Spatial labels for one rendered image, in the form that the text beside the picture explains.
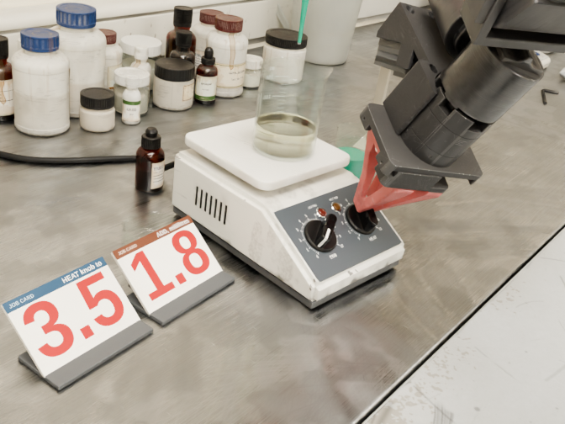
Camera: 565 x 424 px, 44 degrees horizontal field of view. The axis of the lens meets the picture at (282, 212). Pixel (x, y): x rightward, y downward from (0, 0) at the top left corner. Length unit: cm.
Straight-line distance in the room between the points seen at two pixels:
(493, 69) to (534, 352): 25
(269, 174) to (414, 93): 15
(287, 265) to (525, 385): 21
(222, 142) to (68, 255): 17
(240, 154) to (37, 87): 29
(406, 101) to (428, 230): 23
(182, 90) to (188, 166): 30
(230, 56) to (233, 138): 35
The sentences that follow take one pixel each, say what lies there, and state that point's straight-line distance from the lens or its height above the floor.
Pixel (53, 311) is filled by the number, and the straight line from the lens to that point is 54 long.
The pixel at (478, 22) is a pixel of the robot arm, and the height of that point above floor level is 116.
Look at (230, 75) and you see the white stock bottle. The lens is 102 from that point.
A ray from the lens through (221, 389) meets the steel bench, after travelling 52.
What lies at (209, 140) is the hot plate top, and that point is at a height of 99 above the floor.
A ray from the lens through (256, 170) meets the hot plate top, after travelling 62.
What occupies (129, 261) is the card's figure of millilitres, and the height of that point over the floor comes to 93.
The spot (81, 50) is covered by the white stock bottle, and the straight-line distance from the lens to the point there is 89.
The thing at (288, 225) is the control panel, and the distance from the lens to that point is 60.
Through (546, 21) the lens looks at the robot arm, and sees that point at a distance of 49.
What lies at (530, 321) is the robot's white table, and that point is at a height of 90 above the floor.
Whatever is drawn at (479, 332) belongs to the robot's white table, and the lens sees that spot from 64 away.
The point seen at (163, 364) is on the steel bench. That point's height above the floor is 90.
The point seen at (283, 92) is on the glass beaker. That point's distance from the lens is 62.
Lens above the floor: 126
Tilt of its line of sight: 29 degrees down
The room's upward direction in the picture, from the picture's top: 9 degrees clockwise
